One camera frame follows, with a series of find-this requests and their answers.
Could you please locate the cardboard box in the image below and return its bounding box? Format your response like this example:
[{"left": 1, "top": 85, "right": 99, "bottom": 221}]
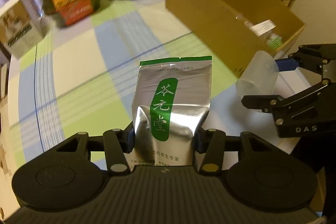
[{"left": 166, "top": 0, "right": 305, "bottom": 77}]

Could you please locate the checkered tablecloth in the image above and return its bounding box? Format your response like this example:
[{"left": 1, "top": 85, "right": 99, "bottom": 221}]
[{"left": 6, "top": 0, "right": 324, "bottom": 175}]

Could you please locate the white product box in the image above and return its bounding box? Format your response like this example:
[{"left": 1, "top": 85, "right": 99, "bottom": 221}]
[{"left": 1, "top": 0, "right": 50, "bottom": 59}]

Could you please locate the white tablet medicine box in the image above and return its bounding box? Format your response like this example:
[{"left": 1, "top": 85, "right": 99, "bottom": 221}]
[{"left": 249, "top": 19, "right": 276, "bottom": 37}]

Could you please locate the green white medicine box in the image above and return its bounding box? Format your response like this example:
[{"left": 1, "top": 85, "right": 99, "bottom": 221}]
[{"left": 266, "top": 33, "right": 283, "bottom": 50}]

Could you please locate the clear plastic cup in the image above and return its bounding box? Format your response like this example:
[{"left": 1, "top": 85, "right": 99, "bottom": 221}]
[{"left": 236, "top": 51, "right": 279, "bottom": 99}]

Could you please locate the silver foil tea pouch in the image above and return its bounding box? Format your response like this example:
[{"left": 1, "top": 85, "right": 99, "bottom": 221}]
[{"left": 127, "top": 56, "right": 213, "bottom": 167}]

